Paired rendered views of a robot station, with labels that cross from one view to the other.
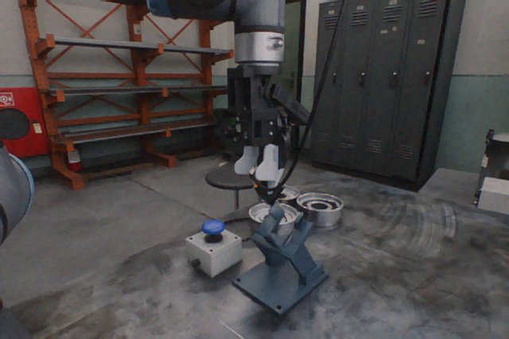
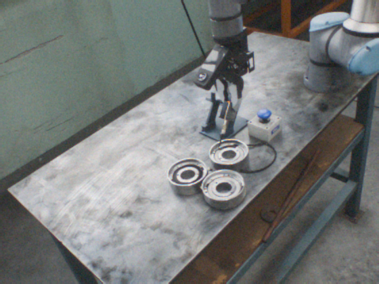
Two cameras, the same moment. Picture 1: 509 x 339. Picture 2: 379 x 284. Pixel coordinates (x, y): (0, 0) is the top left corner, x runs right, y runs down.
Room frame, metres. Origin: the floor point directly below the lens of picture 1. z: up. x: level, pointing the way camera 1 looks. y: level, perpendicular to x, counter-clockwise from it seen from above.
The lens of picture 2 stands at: (1.39, -0.04, 1.50)
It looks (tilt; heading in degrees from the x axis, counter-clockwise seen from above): 36 degrees down; 187
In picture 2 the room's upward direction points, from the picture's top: 11 degrees counter-clockwise
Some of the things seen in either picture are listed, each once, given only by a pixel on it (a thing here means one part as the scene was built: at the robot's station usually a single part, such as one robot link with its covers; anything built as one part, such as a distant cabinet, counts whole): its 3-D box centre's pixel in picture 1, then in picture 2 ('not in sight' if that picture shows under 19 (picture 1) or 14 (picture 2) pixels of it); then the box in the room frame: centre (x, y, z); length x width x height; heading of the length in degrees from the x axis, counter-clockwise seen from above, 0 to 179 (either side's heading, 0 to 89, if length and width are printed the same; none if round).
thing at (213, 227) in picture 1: (213, 235); (264, 118); (0.47, 0.07, 0.85); 0.04 x 0.04 x 0.05
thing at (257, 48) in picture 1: (260, 52); (225, 24); (0.50, -0.01, 1.15); 0.08 x 0.08 x 0.05
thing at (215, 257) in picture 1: (211, 249); (266, 124); (0.47, 0.07, 0.82); 0.08 x 0.07 x 0.05; 136
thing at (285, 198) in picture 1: (278, 199); (224, 190); (0.71, -0.07, 0.82); 0.10 x 0.10 x 0.04
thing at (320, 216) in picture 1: (319, 209); (188, 176); (0.65, -0.16, 0.82); 0.10 x 0.10 x 0.04
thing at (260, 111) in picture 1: (255, 106); (231, 54); (0.49, -0.01, 1.07); 0.09 x 0.08 x 0.12; 135
